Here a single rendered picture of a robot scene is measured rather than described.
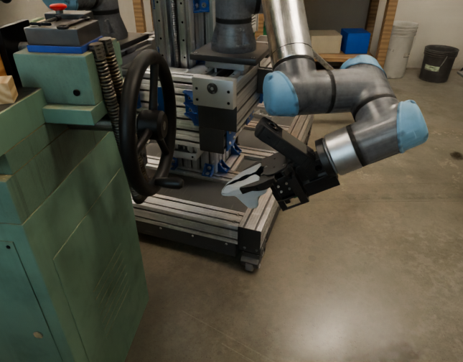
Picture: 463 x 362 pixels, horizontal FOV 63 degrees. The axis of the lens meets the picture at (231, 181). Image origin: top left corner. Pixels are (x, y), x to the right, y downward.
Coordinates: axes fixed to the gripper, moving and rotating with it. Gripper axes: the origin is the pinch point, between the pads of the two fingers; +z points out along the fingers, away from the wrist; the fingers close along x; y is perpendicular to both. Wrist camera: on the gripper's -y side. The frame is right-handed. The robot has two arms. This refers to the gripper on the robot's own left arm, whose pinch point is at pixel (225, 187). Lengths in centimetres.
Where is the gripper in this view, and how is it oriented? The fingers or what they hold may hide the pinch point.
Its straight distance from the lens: 71.9
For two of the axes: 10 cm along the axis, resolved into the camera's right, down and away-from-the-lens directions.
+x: 1.3, -5.4, 8.3
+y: 5.0, 7.6, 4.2
